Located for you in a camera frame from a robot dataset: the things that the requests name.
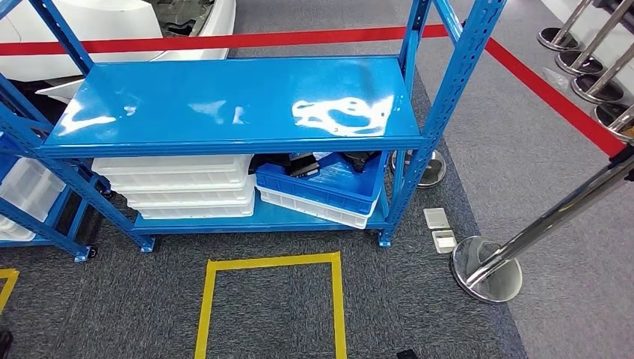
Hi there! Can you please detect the blue metal shelf rack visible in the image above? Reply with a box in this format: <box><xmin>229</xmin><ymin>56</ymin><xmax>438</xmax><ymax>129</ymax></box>
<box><xmin>27</xmin><ymin>0</ymin><xmax>508</xmax><ymax>254</ymax></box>
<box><xmin>0</xmin><ymin>0</ymin><xmax>112</xmax><ymax>263</ymax></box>

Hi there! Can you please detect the blue plastic bin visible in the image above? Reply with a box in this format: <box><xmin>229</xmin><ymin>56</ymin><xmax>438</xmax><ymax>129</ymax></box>
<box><xmin>255</xmin><ymin>150</ymin><xmax>390</xmax><ymax>216</ymax></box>

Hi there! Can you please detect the black plastic parts pile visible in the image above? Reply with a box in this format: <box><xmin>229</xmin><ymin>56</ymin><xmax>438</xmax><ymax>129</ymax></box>
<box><xmin>247</xmin><ymin>150</ymin><xmax>382</xmax><ymax>178</ymax></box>

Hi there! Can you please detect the white plastic tray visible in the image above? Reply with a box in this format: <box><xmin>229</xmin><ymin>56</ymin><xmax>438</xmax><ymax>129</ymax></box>
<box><xmin>138</xmin><ymin>195</ymin><xmax>257</xmax><ymax>221</ymax></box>
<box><xmin>121</xmin><ymin>176</ymin><xmax>257</xmax><ymax>210</ymax></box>
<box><xmin>91</xmin><ymin>154</ymin><xmax>254</xmax><ymax>193</ymax></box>

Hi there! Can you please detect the metal floor socket plate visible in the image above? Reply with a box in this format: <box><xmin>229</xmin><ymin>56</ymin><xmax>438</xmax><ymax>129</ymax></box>
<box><xmin>431</xmin><ymin>230</ymin><xmax>458</xmax><ymax>254</ymax></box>
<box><xmin>423</xmin><ymin>208</ymin><xmax>451</xmax><ymax>230</ymax></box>

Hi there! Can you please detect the yellow floor tape square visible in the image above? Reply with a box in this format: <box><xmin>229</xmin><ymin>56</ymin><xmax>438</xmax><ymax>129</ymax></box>
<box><xmin>193</xmin><ymin>251</ymin><xmax>348</xmax><ymax>359</ymax></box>
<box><xmin>0</xmin><ymin>269</ymin><xmax>21</xmax><ymax>314</ymax></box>

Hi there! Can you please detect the white car body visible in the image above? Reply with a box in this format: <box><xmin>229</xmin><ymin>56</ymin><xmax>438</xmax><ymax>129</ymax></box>
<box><xmin>0</xmin><ymin>0</ymin><xmax>237</xmax><ymax>105</ymax></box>

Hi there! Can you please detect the stanchion post with black cap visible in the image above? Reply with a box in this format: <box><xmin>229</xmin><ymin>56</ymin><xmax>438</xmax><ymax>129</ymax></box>
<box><xmin>390</xmin><ymin>148</ymin><xmax>448</xmax><ymax>189</ymax></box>

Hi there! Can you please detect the chrome stanchion post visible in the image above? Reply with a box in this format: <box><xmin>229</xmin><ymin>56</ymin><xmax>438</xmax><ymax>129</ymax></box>
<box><xmin>554</xmin><ymin>0</ymin><xmax>634</xmax><ymax>77</ymax></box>
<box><xmin>449</xmin><ymin>144</ymin><xmax>634</xmax><ymax>304</ymax></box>
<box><xmin>570</xmin><ymin>42</ymin><xmax>634</xmax><ymax>105</ymax></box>
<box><xmin>593</xmin><ymin>102</ymin><xmax>634</xmax><ymax>144</ymax></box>
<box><xmin>537</xmin><ymin>0</ymin><xmax>595</xmax><ymax>52</ymax></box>

